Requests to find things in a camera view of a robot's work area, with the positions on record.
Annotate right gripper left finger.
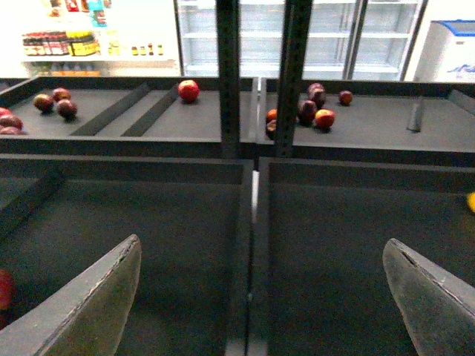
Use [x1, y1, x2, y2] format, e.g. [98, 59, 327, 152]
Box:
[1, 234, 142, 355]

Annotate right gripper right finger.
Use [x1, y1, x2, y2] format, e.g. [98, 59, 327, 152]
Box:
[382, 239, 474, 355]

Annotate red apple near left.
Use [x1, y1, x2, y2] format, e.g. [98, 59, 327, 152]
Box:
[0, 268, 16, 311]

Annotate black near left tray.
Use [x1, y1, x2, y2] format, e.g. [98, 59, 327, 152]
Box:
[1, 154, 253, 355]

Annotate black tray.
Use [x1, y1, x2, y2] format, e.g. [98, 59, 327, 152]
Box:
[249, 158, 474, 355]
[0, 76, 257, 156]
[1, 154, 253, 355]
[255, 76, 475, 166]

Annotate black near right tray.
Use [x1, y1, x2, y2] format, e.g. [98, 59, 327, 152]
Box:
[249, 158, 474, 355]

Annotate black far right tray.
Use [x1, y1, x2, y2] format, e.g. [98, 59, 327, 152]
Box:
[255, 76, 475, 166]

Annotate black far left tray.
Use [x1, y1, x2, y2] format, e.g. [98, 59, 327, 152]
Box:
[0, 76, 257, 156]

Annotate dark passion fruit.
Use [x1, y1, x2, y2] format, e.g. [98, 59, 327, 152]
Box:
[56, 99, 78, 120]

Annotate red-yellow nectarine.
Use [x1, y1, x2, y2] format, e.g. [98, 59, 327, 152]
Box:
[315, 109, 335, 130]

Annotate dark plum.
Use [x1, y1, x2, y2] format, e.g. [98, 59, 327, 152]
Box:
[338, 90, 353, 107]

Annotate red apple on far tray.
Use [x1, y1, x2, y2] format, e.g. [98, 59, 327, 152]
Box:
[177, 79, 200, 103]

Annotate white chest freezer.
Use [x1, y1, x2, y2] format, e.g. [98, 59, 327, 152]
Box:
[414, 19, 475, 83]

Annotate white goods shelf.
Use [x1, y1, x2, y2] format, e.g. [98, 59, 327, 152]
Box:
[16, 1, 182, 76]

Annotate glass door fridge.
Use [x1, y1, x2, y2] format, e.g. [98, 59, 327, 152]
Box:
[174, 1, 427, 81]

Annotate black shelf post right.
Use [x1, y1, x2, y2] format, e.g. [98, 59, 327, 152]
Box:
[275, 0, 312, 158]

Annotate black shelf post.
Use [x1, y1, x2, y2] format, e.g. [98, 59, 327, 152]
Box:
[216, 1, 240, 159]
[275, 0, 312, 158]

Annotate black shelf post left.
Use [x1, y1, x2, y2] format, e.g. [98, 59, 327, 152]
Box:
[216, 1, 240, 159]

